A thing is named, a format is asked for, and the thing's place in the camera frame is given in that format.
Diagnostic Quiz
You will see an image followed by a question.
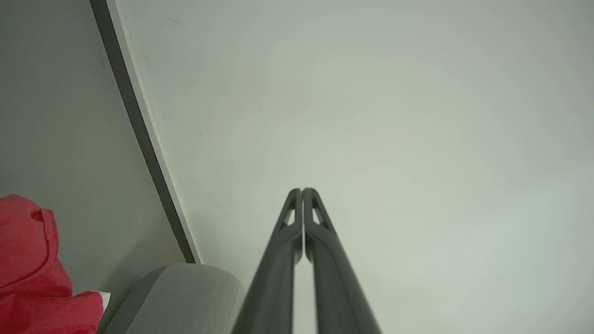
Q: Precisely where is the grey fabric sofa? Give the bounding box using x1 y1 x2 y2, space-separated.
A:
99 263 247 334

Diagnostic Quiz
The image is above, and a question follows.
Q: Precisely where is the dark baseboard with white edge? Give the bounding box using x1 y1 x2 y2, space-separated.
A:
89 0 202 264

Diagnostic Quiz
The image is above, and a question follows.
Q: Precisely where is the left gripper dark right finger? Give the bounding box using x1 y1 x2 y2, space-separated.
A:
303 187 382 334

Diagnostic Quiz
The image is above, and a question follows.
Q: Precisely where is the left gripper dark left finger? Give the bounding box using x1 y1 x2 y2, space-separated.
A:
232 188 303 334

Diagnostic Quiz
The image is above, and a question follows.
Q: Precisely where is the plain red garment white trim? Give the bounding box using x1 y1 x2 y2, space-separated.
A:
0 194 111 334

